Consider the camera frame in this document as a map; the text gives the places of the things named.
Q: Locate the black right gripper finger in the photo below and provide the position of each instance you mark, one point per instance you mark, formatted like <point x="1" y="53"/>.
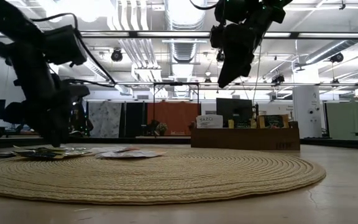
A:
<point x="244" y="70"/>
<point x="228" y="74"/>

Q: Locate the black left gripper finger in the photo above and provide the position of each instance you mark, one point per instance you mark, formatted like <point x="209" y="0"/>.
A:
<point x="69" y="129"/>
<point x="54" y="133"/>

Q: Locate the white orange Tazo tea packet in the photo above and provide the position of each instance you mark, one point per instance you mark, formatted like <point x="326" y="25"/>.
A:
<point x="117" y="149"/>
<point x="209" y="122"/>
<point x="129" y="154"/>

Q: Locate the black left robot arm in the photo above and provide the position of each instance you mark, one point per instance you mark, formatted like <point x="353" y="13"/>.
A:
<point x="5" y="18"/>

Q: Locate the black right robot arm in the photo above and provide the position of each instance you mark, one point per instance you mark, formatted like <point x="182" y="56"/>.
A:
<point x="250" y="9"/>

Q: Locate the brown wooden tea organizer box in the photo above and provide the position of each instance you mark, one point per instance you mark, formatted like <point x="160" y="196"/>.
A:
<point x="247" y="140"/>

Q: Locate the person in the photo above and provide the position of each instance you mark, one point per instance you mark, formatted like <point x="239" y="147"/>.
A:
<point x="81" y="119"/>

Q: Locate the black computer monitor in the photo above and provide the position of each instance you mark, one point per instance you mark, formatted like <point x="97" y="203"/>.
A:
<point x="233" y="107"/>

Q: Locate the black ceiling spotlight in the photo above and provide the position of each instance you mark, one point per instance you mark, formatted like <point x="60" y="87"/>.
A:
<point x="278" y="78"/>
<point x="116" y="55"/>
<point x="337" y="57"/>

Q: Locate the grey marbled partition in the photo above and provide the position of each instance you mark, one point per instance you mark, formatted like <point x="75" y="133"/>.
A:
<point x="104" y="118"/>

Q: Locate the black curtain partition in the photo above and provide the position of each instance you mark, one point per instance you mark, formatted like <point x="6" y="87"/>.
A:
<point x="134" y="119"/>

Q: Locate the white pillar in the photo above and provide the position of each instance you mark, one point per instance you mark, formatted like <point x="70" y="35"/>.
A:
<point x="306" y="112"/>

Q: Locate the round woven straw placemat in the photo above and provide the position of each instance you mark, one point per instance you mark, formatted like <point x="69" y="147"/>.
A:
<point x="154" y="177"/>

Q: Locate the pale green partition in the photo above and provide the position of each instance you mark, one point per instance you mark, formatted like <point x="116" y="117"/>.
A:
<point x="350" y="119"/>

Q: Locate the black overhead camera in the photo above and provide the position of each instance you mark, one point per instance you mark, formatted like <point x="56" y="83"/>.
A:
<point x="220" y="56"/>

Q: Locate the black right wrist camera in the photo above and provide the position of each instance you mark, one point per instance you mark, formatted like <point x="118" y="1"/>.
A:
<point x="217" y="37"/>

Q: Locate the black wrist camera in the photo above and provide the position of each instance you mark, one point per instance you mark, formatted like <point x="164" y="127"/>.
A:
<point x="217" y="37"/>
<point x="76" y="91"/>

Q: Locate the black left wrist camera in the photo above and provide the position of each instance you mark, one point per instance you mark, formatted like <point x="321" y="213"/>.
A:
<point x="76" y="91"/>

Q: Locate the black background rig frame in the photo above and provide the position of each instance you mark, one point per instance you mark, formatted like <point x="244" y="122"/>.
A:
<point x="176" y="83"/>

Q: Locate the silver round ventilation duct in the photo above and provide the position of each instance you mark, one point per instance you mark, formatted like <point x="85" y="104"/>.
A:
<point x="183" y="15"/>

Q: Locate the white rectangular air duct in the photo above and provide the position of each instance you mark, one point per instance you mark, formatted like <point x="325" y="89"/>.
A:
<point x="104" y="74"/>

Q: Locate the orange partition wall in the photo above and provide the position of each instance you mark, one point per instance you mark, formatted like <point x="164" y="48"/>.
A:
<point x="172" y="115"/>

